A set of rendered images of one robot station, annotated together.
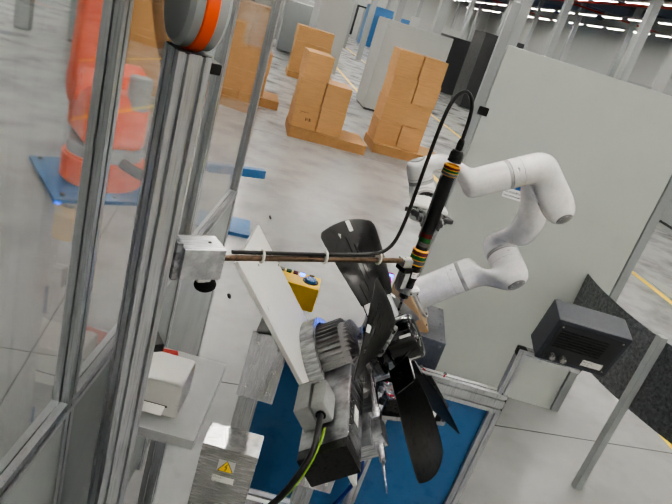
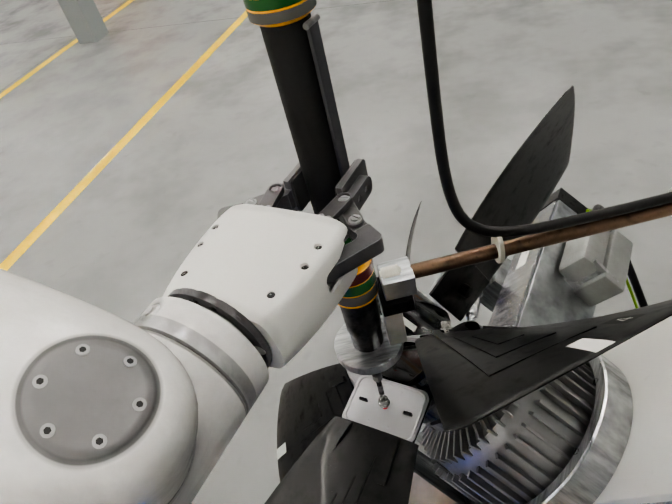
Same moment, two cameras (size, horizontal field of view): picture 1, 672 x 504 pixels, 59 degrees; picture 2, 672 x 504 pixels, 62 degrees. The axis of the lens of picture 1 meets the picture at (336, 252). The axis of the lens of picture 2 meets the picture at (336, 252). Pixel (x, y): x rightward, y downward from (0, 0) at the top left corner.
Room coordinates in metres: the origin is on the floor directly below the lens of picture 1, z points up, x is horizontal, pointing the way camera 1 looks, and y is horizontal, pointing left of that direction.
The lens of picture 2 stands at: (1.79, 0.01, 1.75)
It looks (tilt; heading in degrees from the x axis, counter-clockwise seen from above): 41 degrees down; 220
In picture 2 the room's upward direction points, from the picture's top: 15 degrees counter-clockwise
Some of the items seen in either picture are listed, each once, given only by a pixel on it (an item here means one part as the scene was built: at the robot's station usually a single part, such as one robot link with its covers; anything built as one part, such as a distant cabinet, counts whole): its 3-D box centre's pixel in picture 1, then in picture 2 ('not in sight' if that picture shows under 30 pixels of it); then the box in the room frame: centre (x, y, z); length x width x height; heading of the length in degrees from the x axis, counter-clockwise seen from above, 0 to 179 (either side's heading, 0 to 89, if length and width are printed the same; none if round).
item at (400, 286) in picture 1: (409, 274); (371, 313); (1.50, -0.21, 1.35); 0.09 x 0.07 x 0.10; 128
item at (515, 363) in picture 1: (512, 370); not in sight; (1.90, -0.73, 0.96); 0.03 x 0.03 x 0.20; 3
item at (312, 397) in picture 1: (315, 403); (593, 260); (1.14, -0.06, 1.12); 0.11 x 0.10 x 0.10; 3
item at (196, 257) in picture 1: (194, 257); not in sight; (1.13, 0.28, 1.39); 0.10 x 0.07 x 0.08; 128
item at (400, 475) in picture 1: (355, 447); not in sight; (1.87, -0.30, 0.45); 0.82 x 0.01 x 0.66; 93
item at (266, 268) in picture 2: (427, 209); (255, 283); (1.62, -0.21, 1.50); 0.11 x 0.10 x 0.07; 3
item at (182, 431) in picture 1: (169, 391); not in sight; (1.37, 0.33, 0.85); 0.36 x 0.24 x 0.03; 3
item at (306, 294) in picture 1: (294, 290); not in sight; (1.85, 0.10, 1.02); 0.16 x 0.10 x 0.11; 93
